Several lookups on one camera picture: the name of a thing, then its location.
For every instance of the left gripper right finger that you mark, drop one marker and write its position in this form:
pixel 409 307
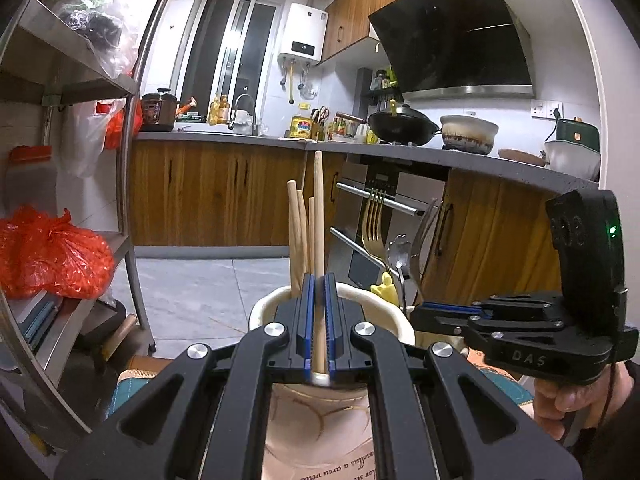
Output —
pixel 436 416

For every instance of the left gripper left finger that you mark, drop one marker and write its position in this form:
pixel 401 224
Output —
pixel 204 415

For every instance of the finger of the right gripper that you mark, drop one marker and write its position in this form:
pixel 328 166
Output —
pixel 534 306
pixel 450 319

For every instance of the yellow green tulip fork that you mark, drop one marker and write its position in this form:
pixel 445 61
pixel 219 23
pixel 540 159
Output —
pixel 386 289

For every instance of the gold metal fork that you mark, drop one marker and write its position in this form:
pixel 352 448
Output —
pixel 371 230

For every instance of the silver flower spoon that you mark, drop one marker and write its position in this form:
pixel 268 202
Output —
pixel 398 256

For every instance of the kitchen window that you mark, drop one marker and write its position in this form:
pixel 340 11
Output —
pixel 224 62

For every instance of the person's right hand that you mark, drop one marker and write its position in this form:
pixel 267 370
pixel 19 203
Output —
pixel 602 399

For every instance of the white ceramic double utensil holder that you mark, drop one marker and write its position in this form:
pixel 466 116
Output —
pixel 348 306

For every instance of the wooden base cabinets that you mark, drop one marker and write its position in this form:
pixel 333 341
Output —
pixel 491 235

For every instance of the green white rice cooker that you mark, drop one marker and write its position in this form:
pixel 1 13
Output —
pixel 574 149

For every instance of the printed quilted table mat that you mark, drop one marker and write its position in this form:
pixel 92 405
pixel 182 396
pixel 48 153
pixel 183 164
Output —
pixel 312 433

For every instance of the built-in steel oven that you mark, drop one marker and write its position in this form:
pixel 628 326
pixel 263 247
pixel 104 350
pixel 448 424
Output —
pixel 411 191

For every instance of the white ceramic cooking pot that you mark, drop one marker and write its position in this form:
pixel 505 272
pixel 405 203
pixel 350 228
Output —
pixel 468 134

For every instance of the black wok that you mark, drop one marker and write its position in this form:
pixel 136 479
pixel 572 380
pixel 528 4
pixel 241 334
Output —
pixel 398 123

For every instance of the black range hood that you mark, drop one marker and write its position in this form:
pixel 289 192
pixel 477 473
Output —
pixel 446 48

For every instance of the red plastic bag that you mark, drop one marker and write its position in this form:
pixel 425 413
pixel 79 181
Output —
pixel 40 253

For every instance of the yellow tin can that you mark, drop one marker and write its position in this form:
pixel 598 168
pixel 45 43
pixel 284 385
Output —
pixel 300 127

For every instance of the chrome sink faucet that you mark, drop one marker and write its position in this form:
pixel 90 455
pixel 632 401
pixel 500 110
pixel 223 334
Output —
pixel 243 116

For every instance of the dark electric pressure cooker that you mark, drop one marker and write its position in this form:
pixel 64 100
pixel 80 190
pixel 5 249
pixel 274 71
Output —
pixel 159 110

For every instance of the white water heater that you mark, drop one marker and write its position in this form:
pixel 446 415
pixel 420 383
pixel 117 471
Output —
pixel 303 34

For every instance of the hanging red white bag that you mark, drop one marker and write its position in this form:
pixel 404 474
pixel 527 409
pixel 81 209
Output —
pixel 89 129

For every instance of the steel storage shelf rack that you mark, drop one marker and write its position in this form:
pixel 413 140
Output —
pixel 72 310

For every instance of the clear bag on shelf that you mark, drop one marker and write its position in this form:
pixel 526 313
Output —
pixel 111 28

